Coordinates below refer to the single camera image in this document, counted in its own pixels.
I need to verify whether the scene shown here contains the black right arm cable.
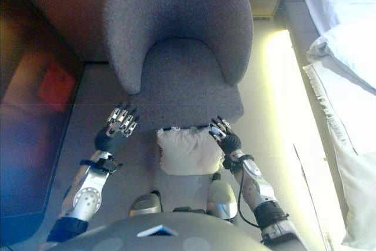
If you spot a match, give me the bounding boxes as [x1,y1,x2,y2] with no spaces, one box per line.
[237,159,260,229]

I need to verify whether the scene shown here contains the brown upholstered bed frame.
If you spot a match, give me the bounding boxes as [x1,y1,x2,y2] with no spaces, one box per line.
[283,0,327,38]

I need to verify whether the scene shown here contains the grey fabric armchair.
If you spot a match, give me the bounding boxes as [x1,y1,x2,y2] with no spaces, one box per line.
[104,0,255,134]

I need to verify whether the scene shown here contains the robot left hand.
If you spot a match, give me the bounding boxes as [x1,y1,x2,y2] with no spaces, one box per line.
[93,101,140,152]

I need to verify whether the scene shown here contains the silver robot leg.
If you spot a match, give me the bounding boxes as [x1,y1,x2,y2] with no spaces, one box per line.
[207,173,237,223]
[129,190,164,217]

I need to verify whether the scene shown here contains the white duvet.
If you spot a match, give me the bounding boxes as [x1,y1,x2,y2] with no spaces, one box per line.
[306,21,376,96]

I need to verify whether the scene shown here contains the white fringed blanket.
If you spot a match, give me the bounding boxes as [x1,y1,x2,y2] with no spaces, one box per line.
[302,62,376,247]

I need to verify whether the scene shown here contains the glossy brown wooden cabinet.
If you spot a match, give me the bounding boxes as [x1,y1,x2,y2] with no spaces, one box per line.
[0,0,86,216]

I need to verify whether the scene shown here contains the white fringed cushion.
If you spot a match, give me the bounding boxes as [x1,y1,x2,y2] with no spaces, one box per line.
[155,126,226,176]

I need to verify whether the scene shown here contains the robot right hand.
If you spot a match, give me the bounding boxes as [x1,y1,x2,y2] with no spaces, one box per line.
[208,115,243,156]

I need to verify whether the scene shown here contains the silver robot right leg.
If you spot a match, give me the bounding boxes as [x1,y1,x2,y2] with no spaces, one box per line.
[207,173,237,223]

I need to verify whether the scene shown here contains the silver robot left leg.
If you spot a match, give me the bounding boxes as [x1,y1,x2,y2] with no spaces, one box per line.
[129,190,164,217]

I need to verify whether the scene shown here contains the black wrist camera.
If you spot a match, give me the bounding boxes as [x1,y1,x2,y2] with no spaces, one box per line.
[222,156,246,175]
[79,158,124,174]

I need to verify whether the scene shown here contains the grey robot torso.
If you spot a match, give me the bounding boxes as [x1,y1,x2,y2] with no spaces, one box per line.
[43,208,265,251]

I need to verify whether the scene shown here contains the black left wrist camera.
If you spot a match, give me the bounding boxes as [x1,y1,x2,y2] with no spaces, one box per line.
[79,158,124,174]

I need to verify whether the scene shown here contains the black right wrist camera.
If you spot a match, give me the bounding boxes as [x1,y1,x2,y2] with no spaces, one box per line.
[222,156,246,175]

